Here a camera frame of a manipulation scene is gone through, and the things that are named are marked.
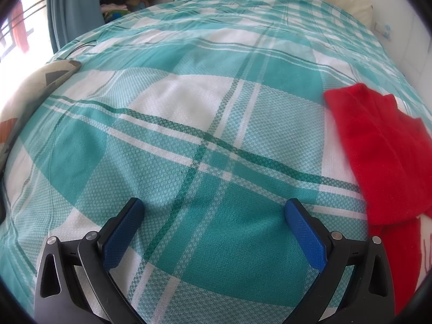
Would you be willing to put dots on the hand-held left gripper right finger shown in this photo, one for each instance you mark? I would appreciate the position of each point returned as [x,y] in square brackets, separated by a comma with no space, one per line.
[305,234]

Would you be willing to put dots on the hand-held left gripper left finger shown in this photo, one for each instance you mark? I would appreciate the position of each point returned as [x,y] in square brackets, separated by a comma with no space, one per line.
[121,236]

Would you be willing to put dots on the red sweater with white print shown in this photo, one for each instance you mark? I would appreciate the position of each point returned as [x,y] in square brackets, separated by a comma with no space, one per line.
[378,141]

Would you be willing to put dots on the teal plaid bed blanket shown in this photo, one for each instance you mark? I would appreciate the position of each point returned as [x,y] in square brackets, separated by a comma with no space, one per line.
[202,108]

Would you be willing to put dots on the cream patterned pillow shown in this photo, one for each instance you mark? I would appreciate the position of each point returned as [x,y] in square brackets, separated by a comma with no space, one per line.
[20,87]

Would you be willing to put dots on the red hanging garment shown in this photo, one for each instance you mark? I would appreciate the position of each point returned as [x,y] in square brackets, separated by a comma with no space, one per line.
[20,30]

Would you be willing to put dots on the blue curtain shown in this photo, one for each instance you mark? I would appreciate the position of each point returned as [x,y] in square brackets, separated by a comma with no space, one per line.
[74,6]

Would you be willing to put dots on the white wall socket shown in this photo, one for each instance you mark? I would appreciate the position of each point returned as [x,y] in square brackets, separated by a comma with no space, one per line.
[384,29]

